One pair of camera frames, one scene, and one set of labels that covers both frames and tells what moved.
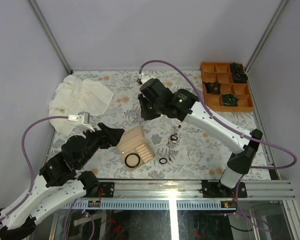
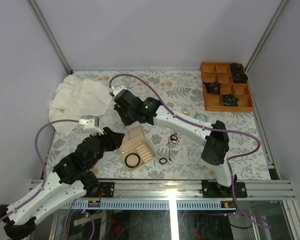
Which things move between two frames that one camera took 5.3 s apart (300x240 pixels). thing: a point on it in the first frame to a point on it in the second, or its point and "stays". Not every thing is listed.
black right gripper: x=145 y=114 to x=126 y=122
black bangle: x=132 y=167 stays
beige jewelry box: x=136 y=151 stays
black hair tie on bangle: x=175 y=139 stays
